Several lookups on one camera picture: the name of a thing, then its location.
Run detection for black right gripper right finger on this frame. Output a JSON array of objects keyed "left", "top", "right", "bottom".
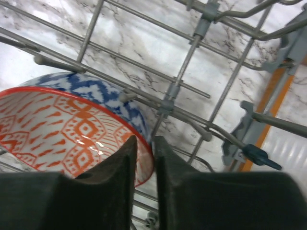
[{"left": 153, "top": 136, "right": 307, "bottom": 230}]

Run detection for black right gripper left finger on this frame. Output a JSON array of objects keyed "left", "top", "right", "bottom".
[{"left": 0, "top": 136, "right": 137, "bottom": 230}]

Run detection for red patterned bowl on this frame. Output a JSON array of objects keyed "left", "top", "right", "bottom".
[{"left": 0, "top": 72, "right": 154, "bottom": 186}]

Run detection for wooden dish drying rack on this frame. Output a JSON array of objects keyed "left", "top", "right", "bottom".
[{"left": 239, "top": 59, "right": 298, "bottom": 172}]

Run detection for grey wire dish rack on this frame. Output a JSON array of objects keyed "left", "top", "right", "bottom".
[{"left": 0, "top": 0, "right": 307, "bottom": 230}]

